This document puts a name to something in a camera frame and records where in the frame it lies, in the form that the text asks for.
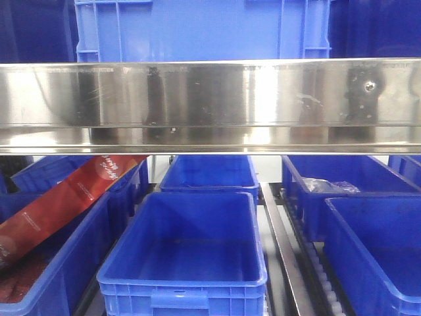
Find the stainless steel shelf beam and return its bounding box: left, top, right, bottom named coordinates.
left=1, top=58, right=420, bottom=155

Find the blue crate top shelf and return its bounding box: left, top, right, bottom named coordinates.
left=74, top=1, right=331, bottom=62

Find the blue bin centre rear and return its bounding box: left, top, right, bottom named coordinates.
left=160, top=155, right=259, bottom=201

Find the blue bin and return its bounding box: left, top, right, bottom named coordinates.
left=97, top=192, right=267, bottom=315
left=324, top=196, right=420, bottom=315
left=388, top=155, right=421, bottom=186
left=1, top=194, right=115, bottom=315
left=282, top=155, right=420, bottom=242
left=11, top=155, right=149, bottom=217
left=160, top=155, right=259, bottom=201

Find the blue bin centre front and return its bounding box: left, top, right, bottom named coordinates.
left=97, top=192, right=267, bottom=315

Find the clear plastic bag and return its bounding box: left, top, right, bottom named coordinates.
left=303, top=178, right=360, bottom=194

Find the blue bin right rear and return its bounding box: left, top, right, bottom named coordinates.
left=282, top=155, right=420, bottom=242

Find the white roller track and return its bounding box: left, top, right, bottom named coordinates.
left=280, top=188, right=348, bottom=315

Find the blue bin left rear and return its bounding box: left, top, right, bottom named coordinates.
left=11, top=155, right=149, bottom=217

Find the red cardboard package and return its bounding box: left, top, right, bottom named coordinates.
left=1, top=155, right=147, bottom=271

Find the blue bin right front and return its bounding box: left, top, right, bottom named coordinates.
left=324, top=196, right=420, bottom=315

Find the blue bin far right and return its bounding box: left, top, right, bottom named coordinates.
left=388, top=155, right=421, bottom=186

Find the blue bin left front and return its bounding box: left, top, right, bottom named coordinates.
left=1, top=194, right=115, bottom=315

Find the steel shelf divider rail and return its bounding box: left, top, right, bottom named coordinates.
left=261, top=182, right=316, bottom=315

